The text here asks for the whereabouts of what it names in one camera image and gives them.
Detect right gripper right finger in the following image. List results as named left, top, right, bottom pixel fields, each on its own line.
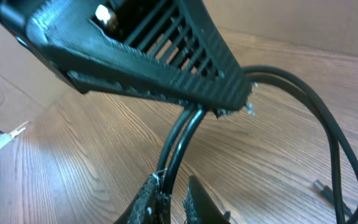
left=183, top=175, right=231, bottom=224

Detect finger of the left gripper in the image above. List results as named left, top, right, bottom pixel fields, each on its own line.
left=0, top=1, right=251, bottom=111

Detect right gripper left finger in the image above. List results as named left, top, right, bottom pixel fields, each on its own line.
left=114, top=173, right=167, bottom=224

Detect black USB cable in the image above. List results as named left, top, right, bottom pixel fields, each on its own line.
left=155, top=65, right=358, bottom=224
left=313, top=179, right=358, bottom=224

